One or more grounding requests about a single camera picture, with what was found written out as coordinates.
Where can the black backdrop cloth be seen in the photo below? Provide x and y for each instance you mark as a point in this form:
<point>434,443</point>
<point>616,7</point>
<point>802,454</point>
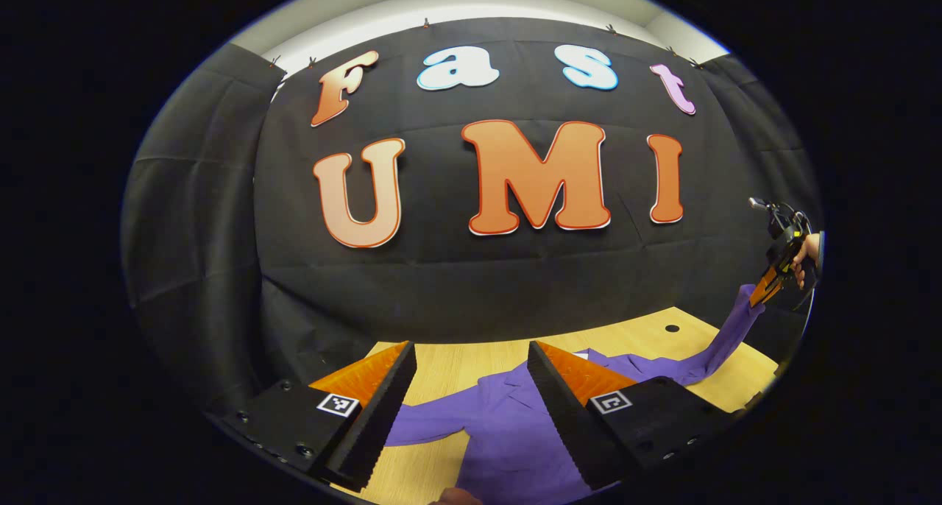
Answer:
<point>478,291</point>

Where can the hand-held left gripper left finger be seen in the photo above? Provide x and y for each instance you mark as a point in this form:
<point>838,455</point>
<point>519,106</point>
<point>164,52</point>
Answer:
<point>379,424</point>

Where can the purple shirt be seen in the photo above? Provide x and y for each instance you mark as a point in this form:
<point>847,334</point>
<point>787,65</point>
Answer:
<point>508,431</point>

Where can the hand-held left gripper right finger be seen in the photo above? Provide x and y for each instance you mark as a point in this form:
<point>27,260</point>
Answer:
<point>570,431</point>

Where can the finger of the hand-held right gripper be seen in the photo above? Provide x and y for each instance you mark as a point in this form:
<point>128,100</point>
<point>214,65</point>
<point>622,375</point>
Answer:
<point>769,280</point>

